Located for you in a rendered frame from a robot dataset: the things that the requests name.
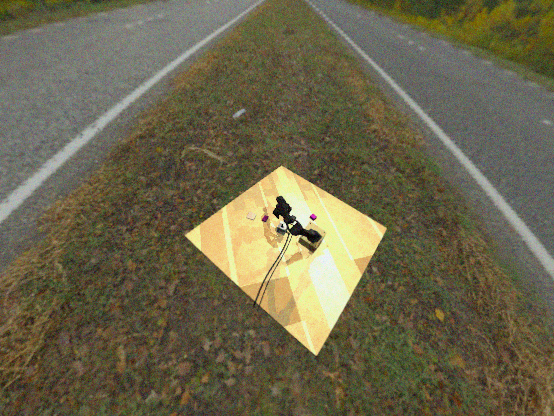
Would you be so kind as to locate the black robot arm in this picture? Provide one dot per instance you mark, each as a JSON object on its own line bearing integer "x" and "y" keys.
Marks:
{"x": 312, "y": 235}

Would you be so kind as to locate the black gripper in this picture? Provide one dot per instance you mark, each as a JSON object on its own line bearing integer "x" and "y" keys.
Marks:
{"x": 277, "y": 213}

